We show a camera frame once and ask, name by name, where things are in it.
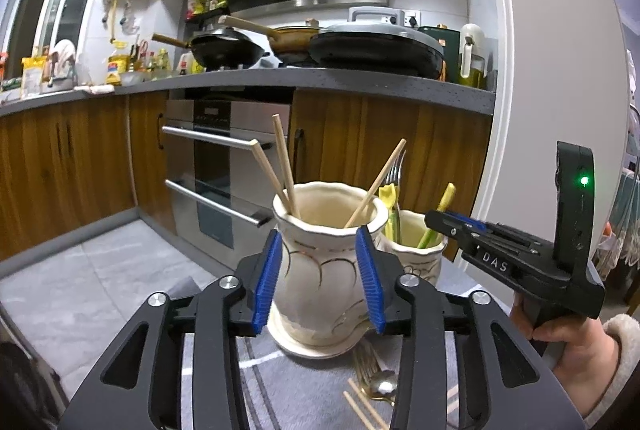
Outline person right hand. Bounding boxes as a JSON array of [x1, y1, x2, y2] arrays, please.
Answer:
[[510, 294, 620, 417]]

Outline stainless steel oven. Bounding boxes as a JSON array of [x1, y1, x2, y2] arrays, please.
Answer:
[[162, 99, 291, 269]]

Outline silver metal fork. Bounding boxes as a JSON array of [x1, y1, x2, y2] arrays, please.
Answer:
[[383, 149, 406, 187]]

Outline wooden base cabinets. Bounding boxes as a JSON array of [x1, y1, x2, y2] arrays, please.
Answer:
[[1, 90, 491, 258]]

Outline gold metal fork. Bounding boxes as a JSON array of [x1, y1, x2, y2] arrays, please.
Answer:
[[352, 341, 384, 396]]

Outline grey kitchen countertop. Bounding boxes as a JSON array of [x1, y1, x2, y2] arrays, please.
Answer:
[[0, 66, 497, 118]]

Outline yellow green plastic spoon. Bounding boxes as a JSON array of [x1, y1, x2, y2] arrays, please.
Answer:
[[416, 181, 458, 249]]

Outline black wok wooden handle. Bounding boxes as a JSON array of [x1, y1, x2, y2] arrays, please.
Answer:
[[151, 26, 267, 72]]

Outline brown pan wooden handle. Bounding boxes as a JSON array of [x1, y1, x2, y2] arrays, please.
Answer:
[[218, 16, 320, 56]]

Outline cream ceramic utensil holder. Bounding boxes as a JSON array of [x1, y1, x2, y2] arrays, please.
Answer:
[[268, 181, 371, 360]]

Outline yellow food package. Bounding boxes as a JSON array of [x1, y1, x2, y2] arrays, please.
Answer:
[[21, 57, 48, 99]]

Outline wooden chopstick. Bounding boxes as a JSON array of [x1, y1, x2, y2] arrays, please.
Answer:
[[250, 139, 292, 213], [344, 139, 407, 229], [343, 378, 390, 430], [272, 114, 299, 218]]

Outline blue striped table cloth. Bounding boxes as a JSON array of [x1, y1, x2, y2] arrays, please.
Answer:
[[179, 261, 484, 429]]

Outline large black lidded pan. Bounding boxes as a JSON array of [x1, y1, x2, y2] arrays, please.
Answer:
[[308, 22, 444, 79]]

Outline gold metal spoon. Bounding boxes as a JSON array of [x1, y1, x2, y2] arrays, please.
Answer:
[[368, 369, 398, 406]]

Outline dark green appliance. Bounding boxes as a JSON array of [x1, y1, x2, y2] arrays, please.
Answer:
[[419, 24, 460, 84]]

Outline white oil bottle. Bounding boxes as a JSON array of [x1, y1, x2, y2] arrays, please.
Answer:
[[459, 23, 486, 88]]

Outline yellow green plastic fork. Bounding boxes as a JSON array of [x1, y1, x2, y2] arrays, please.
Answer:
[[378, 183, 400, 243]]

